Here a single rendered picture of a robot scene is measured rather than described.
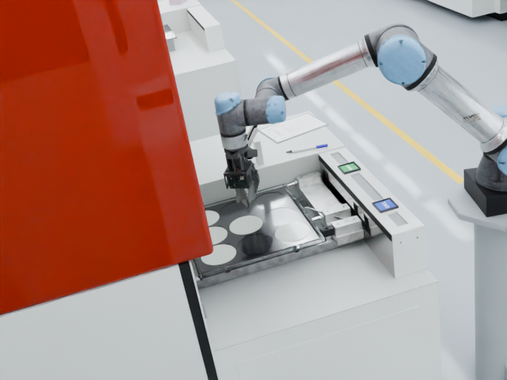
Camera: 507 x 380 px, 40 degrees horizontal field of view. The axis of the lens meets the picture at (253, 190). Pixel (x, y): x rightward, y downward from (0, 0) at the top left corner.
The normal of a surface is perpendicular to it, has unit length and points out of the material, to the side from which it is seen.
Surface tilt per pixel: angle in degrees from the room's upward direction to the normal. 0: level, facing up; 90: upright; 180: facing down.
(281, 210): 0
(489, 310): 90
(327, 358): 90
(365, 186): 0
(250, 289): 0
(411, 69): 84
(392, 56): 84
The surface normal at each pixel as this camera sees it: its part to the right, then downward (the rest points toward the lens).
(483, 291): -0.77, 0.41
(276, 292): -0.16, -0.87
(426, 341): 0.26, 0.43
